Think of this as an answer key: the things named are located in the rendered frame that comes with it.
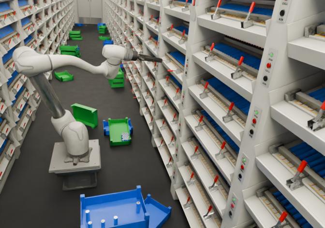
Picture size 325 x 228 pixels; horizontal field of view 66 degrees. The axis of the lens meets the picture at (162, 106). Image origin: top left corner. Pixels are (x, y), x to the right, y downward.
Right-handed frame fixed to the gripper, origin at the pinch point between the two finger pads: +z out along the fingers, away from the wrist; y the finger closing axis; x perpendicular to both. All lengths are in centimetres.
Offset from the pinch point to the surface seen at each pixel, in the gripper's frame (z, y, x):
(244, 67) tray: 9, 95, 24
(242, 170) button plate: 8, 117, -11
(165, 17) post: 4.2, -18.1, 30.5
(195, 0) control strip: -1, 48, 45
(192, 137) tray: 19, 54, -35
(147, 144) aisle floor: 17, -23, -92
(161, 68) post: 10.9, -18.0, -10.6
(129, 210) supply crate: -24, 92, -57
